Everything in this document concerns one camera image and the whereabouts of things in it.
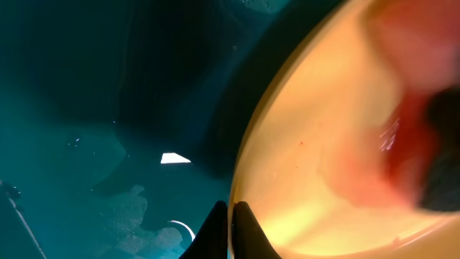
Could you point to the yellow-green plate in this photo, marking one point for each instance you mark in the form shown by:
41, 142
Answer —
313, 164

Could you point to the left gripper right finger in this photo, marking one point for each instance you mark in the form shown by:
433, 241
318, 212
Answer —
247, 237

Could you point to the teal plastic tray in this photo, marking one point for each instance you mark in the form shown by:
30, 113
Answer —
121, 120

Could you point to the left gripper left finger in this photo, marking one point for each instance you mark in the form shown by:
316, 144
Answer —
211, 239

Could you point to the red and green sponge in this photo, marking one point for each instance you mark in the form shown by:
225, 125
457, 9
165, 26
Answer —
419, 40

